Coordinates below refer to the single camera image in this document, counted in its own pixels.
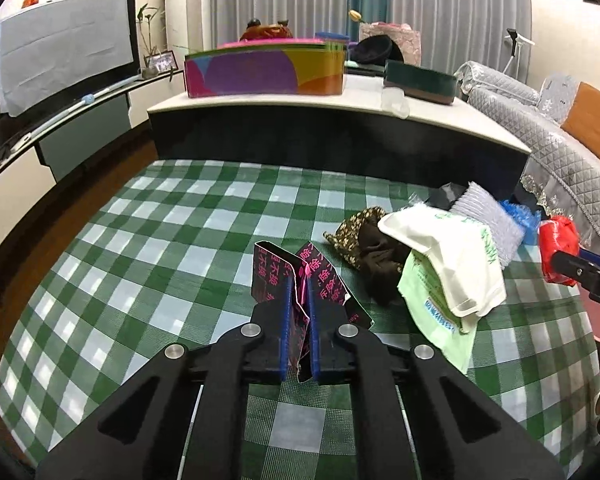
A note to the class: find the dark flat tray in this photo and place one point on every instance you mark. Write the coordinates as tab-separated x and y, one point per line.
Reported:
362	69

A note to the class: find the orange cushion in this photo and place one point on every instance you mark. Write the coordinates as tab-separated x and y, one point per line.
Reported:
595	125

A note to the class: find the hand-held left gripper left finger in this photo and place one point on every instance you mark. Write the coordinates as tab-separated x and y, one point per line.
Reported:
283	340

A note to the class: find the brown floral cloth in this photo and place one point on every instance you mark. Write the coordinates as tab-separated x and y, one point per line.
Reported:
370	255

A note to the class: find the red teapot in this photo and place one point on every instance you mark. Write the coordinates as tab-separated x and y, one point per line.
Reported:
265	31

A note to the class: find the black plastic bag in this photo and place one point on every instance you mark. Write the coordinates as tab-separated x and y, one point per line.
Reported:
445	196

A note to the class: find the sofa with grey quilted cover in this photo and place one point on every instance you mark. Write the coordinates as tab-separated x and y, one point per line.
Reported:
555	150

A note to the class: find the clear packet of straws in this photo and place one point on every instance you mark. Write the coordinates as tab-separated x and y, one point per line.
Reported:
485	215

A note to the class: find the grey cushion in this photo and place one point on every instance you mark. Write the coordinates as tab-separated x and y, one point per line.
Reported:
559	95

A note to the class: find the white top coffee table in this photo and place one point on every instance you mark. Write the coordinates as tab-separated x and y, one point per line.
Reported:
280	125

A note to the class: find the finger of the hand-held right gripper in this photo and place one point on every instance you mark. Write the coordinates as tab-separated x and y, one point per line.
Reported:
570	262

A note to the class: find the blue box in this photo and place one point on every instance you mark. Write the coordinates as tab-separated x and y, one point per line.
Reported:
332	36

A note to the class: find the black hat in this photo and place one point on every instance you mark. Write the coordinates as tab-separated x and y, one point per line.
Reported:
375	50

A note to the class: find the white stand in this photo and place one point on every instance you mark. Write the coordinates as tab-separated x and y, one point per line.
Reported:
515	42

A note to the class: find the red plastic bag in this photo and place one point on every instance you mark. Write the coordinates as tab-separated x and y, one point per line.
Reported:
557	240

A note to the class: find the pink gift bag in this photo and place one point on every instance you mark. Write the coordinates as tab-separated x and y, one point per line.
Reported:
407	40

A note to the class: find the colourful box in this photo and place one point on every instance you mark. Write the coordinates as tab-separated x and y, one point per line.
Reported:
260	72

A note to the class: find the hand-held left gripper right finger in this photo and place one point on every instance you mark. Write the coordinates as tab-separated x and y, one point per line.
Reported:
316	345

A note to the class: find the blue plastic bag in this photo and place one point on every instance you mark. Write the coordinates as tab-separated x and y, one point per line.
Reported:
522	220

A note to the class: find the yellow flower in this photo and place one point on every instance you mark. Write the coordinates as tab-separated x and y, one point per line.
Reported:
354	14

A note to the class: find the television with white cover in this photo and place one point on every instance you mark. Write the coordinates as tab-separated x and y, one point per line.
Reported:
60	50

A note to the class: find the green checked tablecloth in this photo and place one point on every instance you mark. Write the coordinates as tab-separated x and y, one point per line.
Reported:
180	240

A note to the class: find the white plastic bag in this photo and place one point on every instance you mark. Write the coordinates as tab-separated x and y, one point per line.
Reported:
450	255

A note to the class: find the dark green box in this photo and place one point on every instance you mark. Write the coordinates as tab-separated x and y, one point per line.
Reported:
420	82

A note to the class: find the clear plastic cup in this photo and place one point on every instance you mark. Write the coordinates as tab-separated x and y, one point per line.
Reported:
396	102

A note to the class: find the white rod with blue grip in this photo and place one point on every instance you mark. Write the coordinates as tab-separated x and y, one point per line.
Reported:
86	99

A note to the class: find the black pink printed carton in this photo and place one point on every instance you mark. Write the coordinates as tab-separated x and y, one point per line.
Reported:
325	280

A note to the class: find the television cabinet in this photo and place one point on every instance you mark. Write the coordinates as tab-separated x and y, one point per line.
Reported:
80	130

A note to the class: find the light green plastic bag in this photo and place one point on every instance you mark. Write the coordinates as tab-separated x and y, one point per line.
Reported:
430	310

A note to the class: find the photo frame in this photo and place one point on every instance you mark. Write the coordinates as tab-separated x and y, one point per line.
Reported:
161	62

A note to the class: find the green stem plant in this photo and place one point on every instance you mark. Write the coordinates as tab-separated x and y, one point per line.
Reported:
147	30

